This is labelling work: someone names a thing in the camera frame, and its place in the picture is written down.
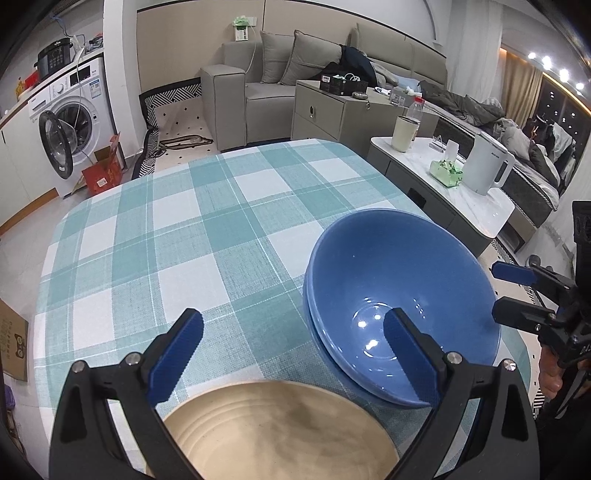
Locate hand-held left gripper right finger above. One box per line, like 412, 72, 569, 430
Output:
383, 307, 541, 480

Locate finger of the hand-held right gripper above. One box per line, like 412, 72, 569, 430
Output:
491, 261, 579, 304
491, 297, 563, 335

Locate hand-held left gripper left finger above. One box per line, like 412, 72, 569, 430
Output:
48, 308, 205, 480

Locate beige round plate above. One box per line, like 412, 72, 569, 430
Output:
163, 381, 400, 480

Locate person's right hand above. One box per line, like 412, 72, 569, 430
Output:
538, 344, 565, 401

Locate white electric kettle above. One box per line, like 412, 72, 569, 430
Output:
461, 131, 516, 196

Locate green tissue pack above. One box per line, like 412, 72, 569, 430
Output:
429, 158, 465, 190

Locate teal checked tablecloth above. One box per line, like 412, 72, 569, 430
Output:
39, 138, 532, 480

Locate pile of clothes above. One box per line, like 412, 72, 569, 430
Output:
522, 115, 575, 185

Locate grey pillow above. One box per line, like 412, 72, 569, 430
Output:
500, 121, 532, 149

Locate printed cardboard box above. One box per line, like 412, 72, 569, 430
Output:
0, 298, 30, 382

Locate beige tumbler cup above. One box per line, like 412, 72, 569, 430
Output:
392, 115, 419, 153

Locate dark green jacket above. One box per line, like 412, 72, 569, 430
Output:
422, 85, 506, 125

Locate beige curtain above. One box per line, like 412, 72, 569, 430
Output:
500, 46, 544, 126

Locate clear bottle red cap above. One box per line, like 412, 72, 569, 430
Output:
408, 96, 426, 139

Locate red cardboard box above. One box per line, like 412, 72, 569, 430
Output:
71, 131, 126, 197

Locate white lower kitchen cabinets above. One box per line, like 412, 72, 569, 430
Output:
0, 104, 61, 229

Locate white washing machine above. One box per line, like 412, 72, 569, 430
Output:
27, 50, 124, 200

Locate grey drawer cabinet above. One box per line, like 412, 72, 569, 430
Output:
291, 79, 440, 145

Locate grey sectional sofa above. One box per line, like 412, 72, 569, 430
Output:
200, 21, 561, 227

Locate black open box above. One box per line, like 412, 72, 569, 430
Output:
319, 73, 369, 96

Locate black jacket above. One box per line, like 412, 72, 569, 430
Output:
318, 45, 378, 88

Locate grey sofa cushion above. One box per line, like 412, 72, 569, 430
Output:
280, 30, 346, 88
259, 30, 300, 86

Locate black pressure cooker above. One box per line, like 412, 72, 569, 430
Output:
36, 37, 74, 80

